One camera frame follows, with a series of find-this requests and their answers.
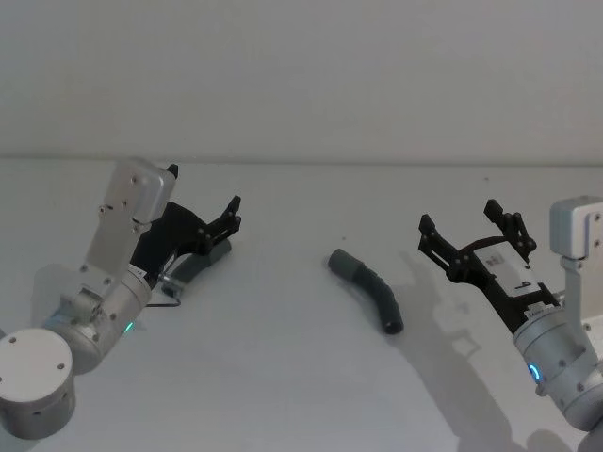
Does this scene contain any thin dark gripper cable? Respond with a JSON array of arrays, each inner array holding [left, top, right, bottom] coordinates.
[[143, 270, 185, 310]]

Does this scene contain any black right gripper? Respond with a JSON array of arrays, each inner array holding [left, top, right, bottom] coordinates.
[[417, 198, 564, 334]]

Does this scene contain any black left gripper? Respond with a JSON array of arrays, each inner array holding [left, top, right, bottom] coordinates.
[[127, 163, 244, 284]]

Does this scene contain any short grey tube piece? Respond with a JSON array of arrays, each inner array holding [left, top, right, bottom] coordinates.
[[172, 238, 234, 286]]

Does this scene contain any curved dark grey hose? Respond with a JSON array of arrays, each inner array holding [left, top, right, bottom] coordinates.
[[328, 248, 405, 336]]

